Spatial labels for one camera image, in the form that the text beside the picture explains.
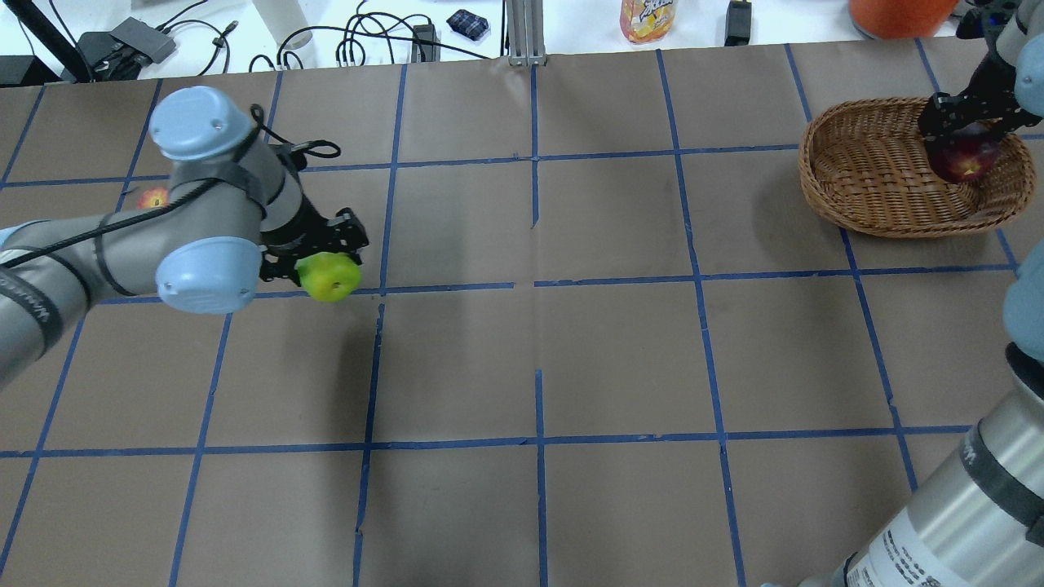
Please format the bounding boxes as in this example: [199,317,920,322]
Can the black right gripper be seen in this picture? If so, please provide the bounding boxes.
[918,57,1042,139]

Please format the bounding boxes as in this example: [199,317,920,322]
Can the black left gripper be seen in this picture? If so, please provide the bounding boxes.
[261,179,369,282]

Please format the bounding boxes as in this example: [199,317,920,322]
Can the green apple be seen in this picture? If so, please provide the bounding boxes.
[294,252,362,303]

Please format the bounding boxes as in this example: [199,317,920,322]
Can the dark red apple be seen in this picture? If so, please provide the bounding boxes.
[926,126,1002,183]

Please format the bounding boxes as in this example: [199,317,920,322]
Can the red yellow apple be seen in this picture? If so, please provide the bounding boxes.
[135,187,170,210]

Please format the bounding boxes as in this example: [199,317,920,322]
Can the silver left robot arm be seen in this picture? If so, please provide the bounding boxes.
[2,86,369,384]

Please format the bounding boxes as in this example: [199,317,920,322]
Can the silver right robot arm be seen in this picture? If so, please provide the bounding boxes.
[804,245,1043,586]

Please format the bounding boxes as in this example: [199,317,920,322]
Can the brown wicker basket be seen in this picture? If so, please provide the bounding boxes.
[798,97,1037,239]

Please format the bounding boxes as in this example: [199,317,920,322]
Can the orange bucket with lid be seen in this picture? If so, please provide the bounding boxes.
[847,1,958,40]

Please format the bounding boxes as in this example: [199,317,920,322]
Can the white paper cup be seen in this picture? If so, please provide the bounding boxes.
[252,0,312,50]

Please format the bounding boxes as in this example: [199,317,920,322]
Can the black power adapter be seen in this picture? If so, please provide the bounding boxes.
[723,0,753,47]

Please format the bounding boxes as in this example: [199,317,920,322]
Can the yellow juice bottle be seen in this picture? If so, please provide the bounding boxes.
[619,0,678,45]

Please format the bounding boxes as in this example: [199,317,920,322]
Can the aluminium frame post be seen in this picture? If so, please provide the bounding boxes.
[501,0,547,67]

